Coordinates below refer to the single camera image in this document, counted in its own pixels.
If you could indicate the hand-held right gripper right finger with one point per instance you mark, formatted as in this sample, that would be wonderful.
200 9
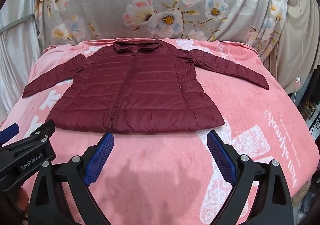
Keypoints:
221 157

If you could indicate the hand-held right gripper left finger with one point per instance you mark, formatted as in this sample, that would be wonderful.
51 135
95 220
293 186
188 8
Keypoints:
100 157

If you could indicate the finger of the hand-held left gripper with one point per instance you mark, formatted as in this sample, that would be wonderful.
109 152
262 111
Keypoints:
10 131
45 130

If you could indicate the maroon puffer jacket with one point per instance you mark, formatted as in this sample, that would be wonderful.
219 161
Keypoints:
140 90

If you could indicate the pink printed blanket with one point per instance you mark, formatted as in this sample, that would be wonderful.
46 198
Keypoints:
162 165

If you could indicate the white satin curtain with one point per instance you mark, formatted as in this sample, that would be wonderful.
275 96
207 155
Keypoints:
17 65

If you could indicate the dark clutter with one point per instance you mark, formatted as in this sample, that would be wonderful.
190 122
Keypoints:
312 115

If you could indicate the beige curtain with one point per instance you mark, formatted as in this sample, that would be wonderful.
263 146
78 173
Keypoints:
295 40

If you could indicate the metal curtain rail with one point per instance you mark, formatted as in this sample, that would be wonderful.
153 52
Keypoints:
17 24

